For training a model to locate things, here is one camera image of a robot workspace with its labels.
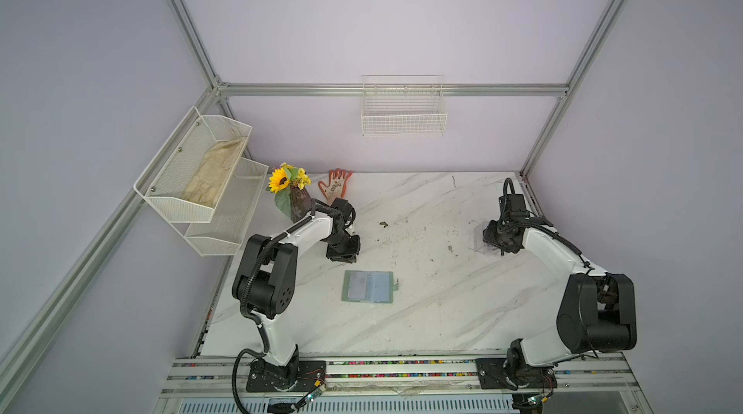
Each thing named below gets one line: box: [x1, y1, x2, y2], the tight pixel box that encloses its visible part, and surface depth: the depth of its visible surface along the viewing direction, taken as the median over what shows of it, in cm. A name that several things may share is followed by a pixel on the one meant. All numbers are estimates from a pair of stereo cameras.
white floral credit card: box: [347, 270, 367, 299], surface depth 91 cm
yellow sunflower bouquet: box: [265, 161, 312, 219], surface depth 87 cm
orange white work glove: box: [318, 168, 354, 207], surface depth 117 cm
